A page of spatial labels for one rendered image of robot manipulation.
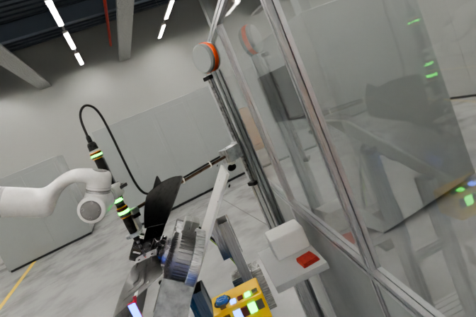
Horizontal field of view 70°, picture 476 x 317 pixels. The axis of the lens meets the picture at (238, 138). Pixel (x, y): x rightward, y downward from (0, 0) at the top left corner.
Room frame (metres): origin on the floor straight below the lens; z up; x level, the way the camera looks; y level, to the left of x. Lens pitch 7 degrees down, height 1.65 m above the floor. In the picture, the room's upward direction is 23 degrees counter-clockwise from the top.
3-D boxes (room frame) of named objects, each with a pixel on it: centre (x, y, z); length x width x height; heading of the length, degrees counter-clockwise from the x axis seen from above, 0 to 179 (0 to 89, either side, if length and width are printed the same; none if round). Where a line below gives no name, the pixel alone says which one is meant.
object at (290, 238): (1.59, -0.03, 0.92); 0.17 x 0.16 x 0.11; 96
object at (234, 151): (1.75, 0.06, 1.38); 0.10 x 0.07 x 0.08; 131
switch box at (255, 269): (1.60, 0.22, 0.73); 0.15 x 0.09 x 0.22; 96
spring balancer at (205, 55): (1.81, -0.01, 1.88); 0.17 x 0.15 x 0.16; 6
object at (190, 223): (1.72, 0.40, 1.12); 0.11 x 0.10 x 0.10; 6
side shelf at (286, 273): (1.51, 0.00, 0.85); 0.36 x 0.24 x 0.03; 6
